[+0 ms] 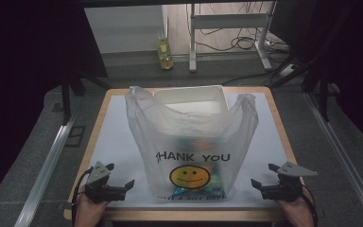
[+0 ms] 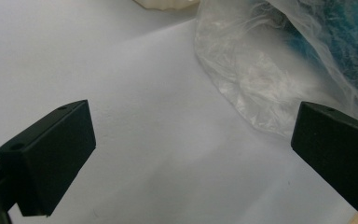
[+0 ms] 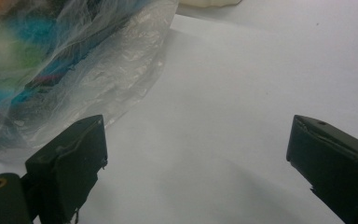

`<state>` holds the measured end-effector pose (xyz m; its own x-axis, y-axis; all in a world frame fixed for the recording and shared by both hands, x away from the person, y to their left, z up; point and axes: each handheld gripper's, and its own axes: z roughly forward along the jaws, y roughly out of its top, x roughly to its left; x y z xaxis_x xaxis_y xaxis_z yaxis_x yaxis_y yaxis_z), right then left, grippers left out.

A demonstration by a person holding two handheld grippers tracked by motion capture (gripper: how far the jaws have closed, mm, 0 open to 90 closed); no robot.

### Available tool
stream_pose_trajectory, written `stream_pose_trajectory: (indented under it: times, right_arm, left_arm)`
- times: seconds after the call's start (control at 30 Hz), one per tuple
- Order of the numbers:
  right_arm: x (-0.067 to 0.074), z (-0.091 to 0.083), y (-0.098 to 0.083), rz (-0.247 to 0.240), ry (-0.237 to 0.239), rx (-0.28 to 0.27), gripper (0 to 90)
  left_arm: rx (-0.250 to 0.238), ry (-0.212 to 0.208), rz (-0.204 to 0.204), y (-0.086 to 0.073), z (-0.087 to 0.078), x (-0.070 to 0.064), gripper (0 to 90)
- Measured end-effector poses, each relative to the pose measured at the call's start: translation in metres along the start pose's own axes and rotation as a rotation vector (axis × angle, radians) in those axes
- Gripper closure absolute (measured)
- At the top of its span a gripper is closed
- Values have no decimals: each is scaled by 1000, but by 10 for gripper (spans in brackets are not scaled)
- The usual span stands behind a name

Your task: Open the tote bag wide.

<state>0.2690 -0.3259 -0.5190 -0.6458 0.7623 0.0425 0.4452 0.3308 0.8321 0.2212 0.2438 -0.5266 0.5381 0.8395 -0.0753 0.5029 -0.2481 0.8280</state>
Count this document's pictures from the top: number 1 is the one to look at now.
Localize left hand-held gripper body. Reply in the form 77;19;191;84
84;161;128;203

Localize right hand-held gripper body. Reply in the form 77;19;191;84
260;161;319;203

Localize person's left hand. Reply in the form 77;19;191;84
74;184;110;227

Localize black stand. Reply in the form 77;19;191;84
270;55;333;123
60;74;112;126

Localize wooden table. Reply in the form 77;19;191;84
63;86;306;222

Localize white box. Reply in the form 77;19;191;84
152;84;230;115

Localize white table mat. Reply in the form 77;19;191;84
86;93;292;211

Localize black floor cables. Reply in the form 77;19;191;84
198;3;292;86

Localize person's right hand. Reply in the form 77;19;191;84
275;185;317;227

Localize blue snack packet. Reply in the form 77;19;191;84
171;135;227;199

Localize clear plastic bag smiley print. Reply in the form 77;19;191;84
125;85;260;203

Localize white power strip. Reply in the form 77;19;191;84
279;63;297;78

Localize green bottle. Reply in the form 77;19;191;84
156;29;175;71

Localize white desk frame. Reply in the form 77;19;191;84
187;1;278;73

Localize aluminium rail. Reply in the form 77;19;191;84
304;92;363;227
13;113;78;227

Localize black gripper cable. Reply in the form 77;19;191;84
302;184;319;227
71;166;95;227

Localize dark curtain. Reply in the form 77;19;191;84
0;0;109;209
268;0;363;155

